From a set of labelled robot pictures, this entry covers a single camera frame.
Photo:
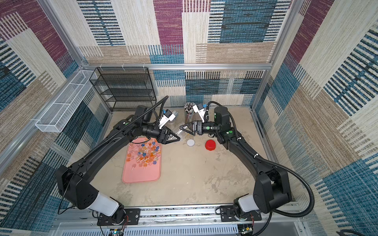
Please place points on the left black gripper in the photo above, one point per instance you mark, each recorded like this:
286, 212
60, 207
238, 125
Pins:
163, 137

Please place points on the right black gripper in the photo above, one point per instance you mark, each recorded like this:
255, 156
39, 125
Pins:
195, 128

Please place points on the red lid candy jar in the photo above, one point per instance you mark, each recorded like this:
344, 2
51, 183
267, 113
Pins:
181, 134

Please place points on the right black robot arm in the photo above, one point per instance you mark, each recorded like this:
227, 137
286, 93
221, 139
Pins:
271, 189

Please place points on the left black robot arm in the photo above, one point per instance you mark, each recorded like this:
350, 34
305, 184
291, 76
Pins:
74, 181

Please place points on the clear cup of pencils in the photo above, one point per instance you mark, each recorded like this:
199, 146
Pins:
189, 112

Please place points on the pink plastic tray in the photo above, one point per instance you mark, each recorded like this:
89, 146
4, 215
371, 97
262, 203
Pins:
148, 171

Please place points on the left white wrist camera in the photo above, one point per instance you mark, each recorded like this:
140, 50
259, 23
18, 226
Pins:
168, 116

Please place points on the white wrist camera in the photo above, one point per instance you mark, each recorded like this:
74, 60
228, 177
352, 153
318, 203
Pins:
200, 110
168, 116

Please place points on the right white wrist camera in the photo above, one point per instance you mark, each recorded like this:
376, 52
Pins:
200, 110

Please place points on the black wire shelf rack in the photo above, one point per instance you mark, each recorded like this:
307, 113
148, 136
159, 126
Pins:
124, 88

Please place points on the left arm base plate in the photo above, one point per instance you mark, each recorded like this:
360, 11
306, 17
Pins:
123, 217

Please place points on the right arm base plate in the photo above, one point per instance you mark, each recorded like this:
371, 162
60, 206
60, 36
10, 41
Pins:
230, 213

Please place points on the white wire mesh basket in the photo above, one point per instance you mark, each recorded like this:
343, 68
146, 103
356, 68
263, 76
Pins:
56, 117

